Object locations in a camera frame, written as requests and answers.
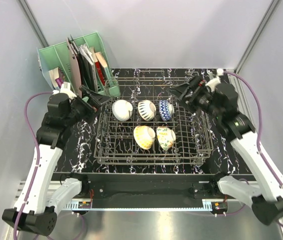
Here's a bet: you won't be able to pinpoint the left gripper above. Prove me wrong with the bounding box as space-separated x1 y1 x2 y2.
64 85 111 127

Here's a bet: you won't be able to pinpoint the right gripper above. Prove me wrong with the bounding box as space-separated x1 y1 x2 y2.
166 74 223 120

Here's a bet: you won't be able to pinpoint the blue zigzag pattern bowl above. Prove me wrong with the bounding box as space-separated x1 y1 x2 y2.
158 100 174 122

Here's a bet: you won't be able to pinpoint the plain white bowl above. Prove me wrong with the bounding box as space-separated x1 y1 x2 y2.
112 99 133 122

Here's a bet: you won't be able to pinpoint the white bowl black stripes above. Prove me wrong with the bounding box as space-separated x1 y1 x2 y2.
137 100 157 122

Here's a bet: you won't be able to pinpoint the grey wire dish rack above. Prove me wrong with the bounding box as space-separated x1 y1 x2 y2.
94 77 213 165

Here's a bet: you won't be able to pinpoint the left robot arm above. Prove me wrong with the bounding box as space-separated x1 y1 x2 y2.
2 83 111 240

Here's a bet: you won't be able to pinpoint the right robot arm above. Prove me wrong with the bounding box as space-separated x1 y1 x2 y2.
168 76 283 226

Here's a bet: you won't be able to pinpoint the green file organizer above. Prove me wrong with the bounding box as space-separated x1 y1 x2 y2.
37 32 121 97

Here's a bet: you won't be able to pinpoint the red book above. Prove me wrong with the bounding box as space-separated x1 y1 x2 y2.
94 52 111 86

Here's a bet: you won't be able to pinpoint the pink folder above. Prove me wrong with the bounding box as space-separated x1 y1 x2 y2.
66 38 82 97

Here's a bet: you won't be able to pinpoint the green floral bowl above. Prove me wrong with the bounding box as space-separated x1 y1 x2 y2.
156 126 176 151

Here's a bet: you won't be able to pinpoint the white papers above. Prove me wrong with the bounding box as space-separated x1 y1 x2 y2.
79 43 95 64

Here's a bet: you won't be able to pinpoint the yellow checked bowl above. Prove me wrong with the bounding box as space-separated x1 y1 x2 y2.
133 125 156 150

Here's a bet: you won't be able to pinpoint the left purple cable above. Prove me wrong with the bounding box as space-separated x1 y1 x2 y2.
13 91 55 240

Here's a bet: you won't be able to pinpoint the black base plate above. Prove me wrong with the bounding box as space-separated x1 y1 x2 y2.
84 173 231 210

